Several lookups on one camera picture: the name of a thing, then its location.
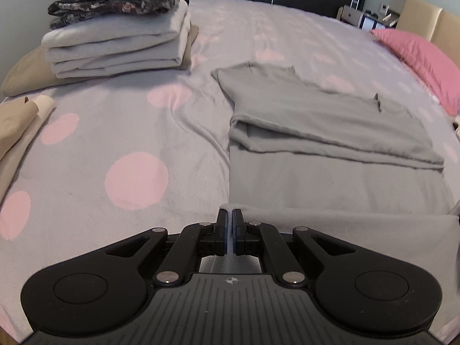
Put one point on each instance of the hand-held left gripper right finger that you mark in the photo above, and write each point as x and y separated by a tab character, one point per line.
235	233

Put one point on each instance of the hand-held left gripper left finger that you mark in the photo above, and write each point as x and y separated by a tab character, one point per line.
224	231

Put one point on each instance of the grey shirt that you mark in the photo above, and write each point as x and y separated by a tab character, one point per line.
323	122

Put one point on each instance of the lilac pink-dotted blanket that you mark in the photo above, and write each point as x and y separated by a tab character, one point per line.
107	133

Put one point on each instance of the stack of white folded towels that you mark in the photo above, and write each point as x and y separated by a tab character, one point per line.
118	43

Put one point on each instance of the folded beige garment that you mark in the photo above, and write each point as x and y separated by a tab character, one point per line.
14	125

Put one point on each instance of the white shelf unit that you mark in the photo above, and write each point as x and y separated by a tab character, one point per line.
366	18

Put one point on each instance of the folded beige blanket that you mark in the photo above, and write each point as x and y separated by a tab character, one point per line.
28	72

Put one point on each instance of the dark floral garment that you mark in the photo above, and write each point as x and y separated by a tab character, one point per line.
115	1

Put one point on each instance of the pink pillow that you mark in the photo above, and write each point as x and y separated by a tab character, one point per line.
424	57

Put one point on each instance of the beige headboard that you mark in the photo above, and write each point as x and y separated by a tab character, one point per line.
427	18

